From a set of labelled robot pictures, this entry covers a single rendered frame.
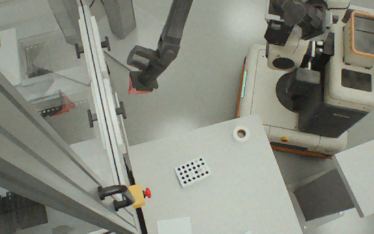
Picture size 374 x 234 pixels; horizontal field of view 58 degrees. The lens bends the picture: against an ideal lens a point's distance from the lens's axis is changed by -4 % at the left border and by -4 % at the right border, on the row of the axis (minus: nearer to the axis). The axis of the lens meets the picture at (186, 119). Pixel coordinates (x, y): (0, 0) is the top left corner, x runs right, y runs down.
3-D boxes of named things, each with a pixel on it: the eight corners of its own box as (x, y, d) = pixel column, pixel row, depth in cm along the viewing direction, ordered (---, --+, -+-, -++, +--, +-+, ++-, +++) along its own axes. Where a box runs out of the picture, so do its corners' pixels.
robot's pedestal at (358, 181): (323, 171, 222) (387, 131, 151) (343, 215, 212) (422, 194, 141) (282, 186, 218) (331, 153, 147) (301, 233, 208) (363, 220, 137)
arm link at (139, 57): (176, 54, 112) (172, 41, 119) (145, 39, 107) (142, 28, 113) (158, 82, 118) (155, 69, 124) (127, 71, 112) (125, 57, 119)
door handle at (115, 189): (135, 195, 80) (123, 178, 62) (137, 207, 79) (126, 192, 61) (114, 201, 79) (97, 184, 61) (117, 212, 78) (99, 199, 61)
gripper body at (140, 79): (128, 73, 124) (137, 62, 119) (152, 75, 130) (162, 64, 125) (132, 89, 122) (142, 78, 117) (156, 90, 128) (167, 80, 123)
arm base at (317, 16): (325, 32, 115) (325, 5, 120) (311, 20, 111) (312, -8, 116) (303, 41, 122) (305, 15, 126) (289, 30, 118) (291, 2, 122)
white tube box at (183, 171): (202, 157, 145) (202, 155, 141) (210, 175, 142) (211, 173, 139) (174, 169, 143) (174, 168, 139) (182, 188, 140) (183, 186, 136)
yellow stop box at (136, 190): (143, 186, 132) (141, 182, 125) (148, 205, 130) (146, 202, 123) (130, 190, 131) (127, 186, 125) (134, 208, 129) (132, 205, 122)
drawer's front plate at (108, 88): (112, 89, 149) (107, 77, 138) (126, 153, 139) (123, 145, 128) (108, 90, 148) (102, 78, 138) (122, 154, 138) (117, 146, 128)
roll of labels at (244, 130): (234, 145, 147) (235, 143, 143) (230, 130, 150) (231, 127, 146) (250, 142, 148) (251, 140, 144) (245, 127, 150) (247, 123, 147)
